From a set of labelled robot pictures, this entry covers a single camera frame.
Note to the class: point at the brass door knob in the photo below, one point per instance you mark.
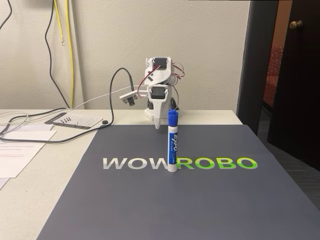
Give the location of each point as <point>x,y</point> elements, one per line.
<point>296,24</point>

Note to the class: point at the grey WOWROBO mat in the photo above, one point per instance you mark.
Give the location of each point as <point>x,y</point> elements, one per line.
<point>175,200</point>

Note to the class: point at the printed white paper sheet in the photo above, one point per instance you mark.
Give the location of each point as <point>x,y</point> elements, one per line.
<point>17,160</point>

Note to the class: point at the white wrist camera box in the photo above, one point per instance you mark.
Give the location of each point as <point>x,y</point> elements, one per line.
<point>127,96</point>

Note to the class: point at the dark grey door frame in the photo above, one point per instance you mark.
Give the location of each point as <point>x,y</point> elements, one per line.
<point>252,75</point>

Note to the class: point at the dark wooden door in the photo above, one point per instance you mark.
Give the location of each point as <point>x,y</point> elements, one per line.
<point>300,87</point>

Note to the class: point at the red upholstered furniture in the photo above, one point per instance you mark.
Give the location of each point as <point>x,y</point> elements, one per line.
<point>273,75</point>

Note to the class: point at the blue dry erase marker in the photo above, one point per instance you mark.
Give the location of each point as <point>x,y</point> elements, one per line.
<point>172,140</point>

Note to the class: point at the blank white paper sheet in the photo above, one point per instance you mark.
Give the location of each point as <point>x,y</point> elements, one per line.
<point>37,127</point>
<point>30,136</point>

